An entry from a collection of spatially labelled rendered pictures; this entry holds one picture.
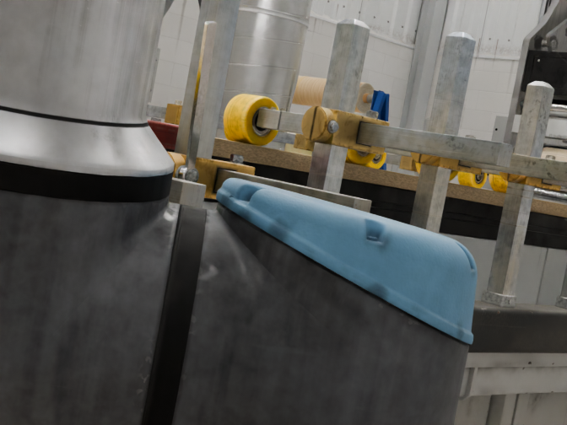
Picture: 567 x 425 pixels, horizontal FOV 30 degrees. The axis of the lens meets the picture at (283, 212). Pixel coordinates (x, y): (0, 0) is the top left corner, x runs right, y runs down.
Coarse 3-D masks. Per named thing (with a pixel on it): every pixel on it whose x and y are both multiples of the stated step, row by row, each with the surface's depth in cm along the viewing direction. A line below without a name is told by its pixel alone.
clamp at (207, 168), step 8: (168, 152) 133; (176, 160) 132; (184, 160) 133; (200, 160) 134; (208, 160) 135; (216, 160) 136; (176, 168) 132; (200, 168) 134; (208, 168) 135; (216, 168) 136; (224, 168) 137; (232, 168) 138; (240, 168) 139; (248, 168) 140; (200, 176) 135; (208, 176) 135; (216, 176) 136; (208, 184) 136; (208, 192) 136; (216, 192) 137
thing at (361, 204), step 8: (224, 176) 135; (232, 176) 134; (240, 176) 133; (248, 176) 132; (256, 176) 132; (216, 184) 136; (264, 184) 130; (272, 184) 129; (280, 184) 128; (288, 184) 127; (296, 192) 126; (304, 192) 125; (312, 192) 124; (320, 192) 123; (328, 192) 122; (328, 200) 122; (336, 200) 121; (344, 200) 120; (352, 200) 119; (360, 200) 120; (368, 200) 121; (360, 208) 120; (368, 208) 121
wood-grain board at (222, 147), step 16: (224, 144) 164; (240, 144) 166; (256, 160) 169; (272, 160) 171; (288, 160) 174; (304, 160) 176; (352, 176) 185; (368, 176) 188; (384, 176) 191; (400, 176) 194; (416, 176) 197; (448, 192) 204; (464, 192) 208; (480, 192) 212; (496, 192) 215; (544, 208) 229; (560, 208) 233
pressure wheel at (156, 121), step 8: (152, 120) 149; (160, 120) 149; (152, 128) 145; (160, 128) 146; (168, 128) 146; (176, 128) 147; (160, 136) 146; (168, 136) 146; (176, 136) 147; (168, 144) 146
